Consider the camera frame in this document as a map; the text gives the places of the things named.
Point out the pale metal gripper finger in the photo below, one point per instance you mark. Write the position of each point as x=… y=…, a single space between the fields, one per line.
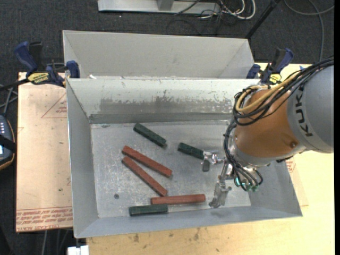
x=220 y=194
x=210 y=159

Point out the dark green flat block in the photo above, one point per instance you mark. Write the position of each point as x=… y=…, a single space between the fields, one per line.
x=190 y=150
x=148 y=210
x=150 y=135

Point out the red-brown flat block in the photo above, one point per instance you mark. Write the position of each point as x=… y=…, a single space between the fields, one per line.
x=144 y=176
x=146 y=161
x=178 y=199

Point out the grey metal bin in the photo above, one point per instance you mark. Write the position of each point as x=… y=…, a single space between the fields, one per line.
x=159 y=102

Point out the brown cardboard board, red print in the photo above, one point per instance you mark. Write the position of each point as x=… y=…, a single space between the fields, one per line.
x=42 y=153

